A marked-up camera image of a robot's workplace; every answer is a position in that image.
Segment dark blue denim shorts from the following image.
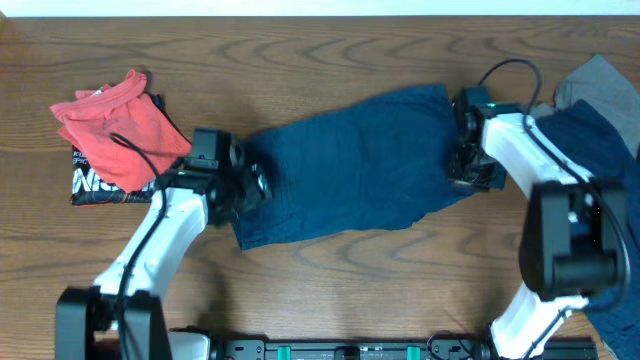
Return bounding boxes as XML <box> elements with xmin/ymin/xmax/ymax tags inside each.
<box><xmin>232</xmin><ymin>84</ymin><xmax>474</xmax><ymax>250</ymax></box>

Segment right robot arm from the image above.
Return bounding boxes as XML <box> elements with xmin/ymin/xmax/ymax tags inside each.
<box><xmin>447</xmin><ymin>85</ymin><xmax>631</xmax><ymax>359</ymax></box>

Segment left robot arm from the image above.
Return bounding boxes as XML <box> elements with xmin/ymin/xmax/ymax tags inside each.
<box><xmin>55</xmin><ymin>128</ymin><xmax>272</xmax><ymax>359</ymax></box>

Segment folded red t-shirt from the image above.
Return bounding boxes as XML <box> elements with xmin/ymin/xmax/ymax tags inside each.
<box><xmin>50</xmin><ymin>70</ymin><xmax>191</xmax><ymax>193</ymax></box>

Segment blue garment in pile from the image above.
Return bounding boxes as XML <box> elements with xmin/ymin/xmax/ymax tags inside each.
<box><xmin>536</xmin><ymin>100</ymin><xmax>639</xmax><ymax>359</ymax></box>

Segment folded black printed t-shirt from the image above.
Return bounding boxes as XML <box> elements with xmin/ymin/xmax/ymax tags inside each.
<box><xmin>71</xmin><ymin>95</ymin><xmax>165</xmax><ymax>206</ymax></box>

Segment grey garment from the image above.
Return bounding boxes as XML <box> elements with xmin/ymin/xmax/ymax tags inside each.
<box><xmin>532</xmin><ymin>54</ymin><xmax>639</xmax><ymax>159</ymax></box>

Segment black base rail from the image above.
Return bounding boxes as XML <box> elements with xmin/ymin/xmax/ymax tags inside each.
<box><xmin>167</xmin><ymin>327</ymin><xmax>599</xmax><ymax>360</ymax></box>

